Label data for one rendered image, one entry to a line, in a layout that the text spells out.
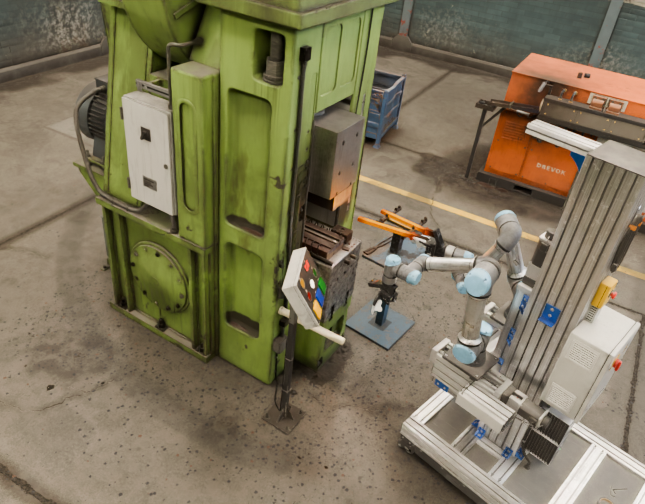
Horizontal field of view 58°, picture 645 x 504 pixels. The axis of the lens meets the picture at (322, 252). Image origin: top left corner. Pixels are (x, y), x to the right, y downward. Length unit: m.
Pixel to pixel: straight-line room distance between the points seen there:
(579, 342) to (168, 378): 2.51
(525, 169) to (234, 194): 4.15
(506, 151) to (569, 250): 4.02
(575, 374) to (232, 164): 2.04
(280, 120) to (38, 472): 2.32
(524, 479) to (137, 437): 2.23
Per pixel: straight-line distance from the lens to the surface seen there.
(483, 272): 2.71
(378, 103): 7.02
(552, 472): 3.72
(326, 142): 3.07
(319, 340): 3.84
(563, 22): 10.49
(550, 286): 2.94
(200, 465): 3.59
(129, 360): 4.17
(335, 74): 3.14
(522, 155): 6.73
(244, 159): 3.18
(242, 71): 2.95
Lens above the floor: 2.96
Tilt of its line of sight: 35 degrees down
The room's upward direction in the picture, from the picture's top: 7 degrees clockwise
